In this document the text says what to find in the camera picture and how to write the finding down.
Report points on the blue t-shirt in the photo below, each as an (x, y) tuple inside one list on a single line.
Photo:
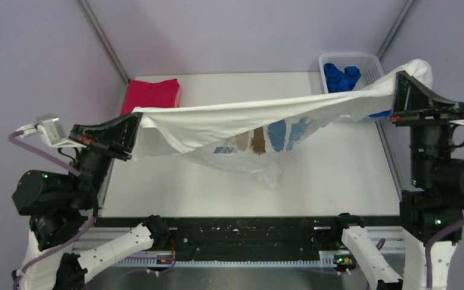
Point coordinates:
[(347, 79)]

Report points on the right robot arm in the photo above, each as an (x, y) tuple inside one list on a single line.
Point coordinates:
[(431, 215)]

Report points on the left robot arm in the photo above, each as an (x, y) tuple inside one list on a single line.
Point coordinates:
[(63, 207)]

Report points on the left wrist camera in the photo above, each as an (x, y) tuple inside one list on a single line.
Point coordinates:
[(51, 131)]

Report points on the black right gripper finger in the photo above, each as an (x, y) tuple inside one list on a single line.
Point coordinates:
[(420, 96), (404, 85)]

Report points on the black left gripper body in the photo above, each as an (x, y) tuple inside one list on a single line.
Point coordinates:
[(107, 148)]

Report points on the corner metal post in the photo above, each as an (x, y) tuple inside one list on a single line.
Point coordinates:
[(396, 26), (103, 40)]

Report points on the left corner metal post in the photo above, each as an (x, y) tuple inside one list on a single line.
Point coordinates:
[(103, 40)]

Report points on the white plastic basket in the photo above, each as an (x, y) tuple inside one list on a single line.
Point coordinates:
[(356, 64)]

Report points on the white printed t-shirt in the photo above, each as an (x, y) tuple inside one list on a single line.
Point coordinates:
[(251, 136)]

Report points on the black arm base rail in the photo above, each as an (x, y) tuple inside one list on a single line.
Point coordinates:
[(250, 239)]

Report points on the white slotted cable duct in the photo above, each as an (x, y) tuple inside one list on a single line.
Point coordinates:
[(326, 260)]

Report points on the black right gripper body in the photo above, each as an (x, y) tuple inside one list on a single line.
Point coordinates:
[(439, 114)]

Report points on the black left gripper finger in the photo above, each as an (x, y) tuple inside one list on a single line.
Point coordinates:
[(114, 129), (122, 148)]

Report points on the right corner metal post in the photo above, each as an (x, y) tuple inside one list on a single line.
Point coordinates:
[(396, 26)]

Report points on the magenta folded t-shirt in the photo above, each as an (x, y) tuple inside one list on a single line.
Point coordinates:
[(165, 94)]

